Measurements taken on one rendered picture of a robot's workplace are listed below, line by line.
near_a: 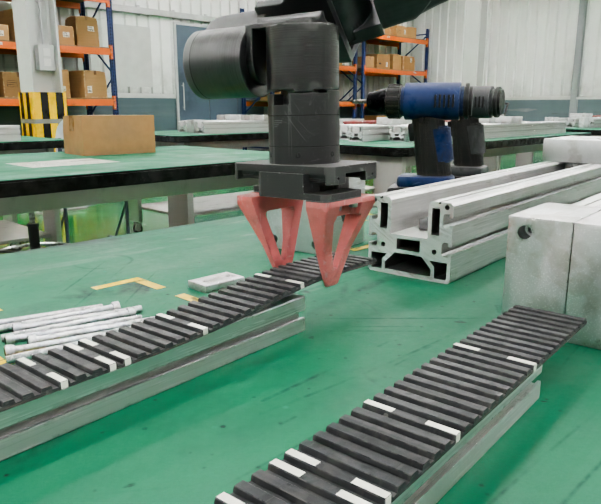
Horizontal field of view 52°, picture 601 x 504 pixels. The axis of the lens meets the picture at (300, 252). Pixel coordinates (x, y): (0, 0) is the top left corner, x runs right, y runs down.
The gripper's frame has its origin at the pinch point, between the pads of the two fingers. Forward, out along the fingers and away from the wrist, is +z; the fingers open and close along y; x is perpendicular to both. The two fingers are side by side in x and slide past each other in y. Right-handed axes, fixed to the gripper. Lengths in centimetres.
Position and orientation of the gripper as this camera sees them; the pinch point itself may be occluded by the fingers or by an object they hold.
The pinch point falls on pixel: (306, 271)
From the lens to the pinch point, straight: 52.0
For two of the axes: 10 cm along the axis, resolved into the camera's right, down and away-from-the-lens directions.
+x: -6.4, 1.8, -7.5
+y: -7.7, -1.2, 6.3
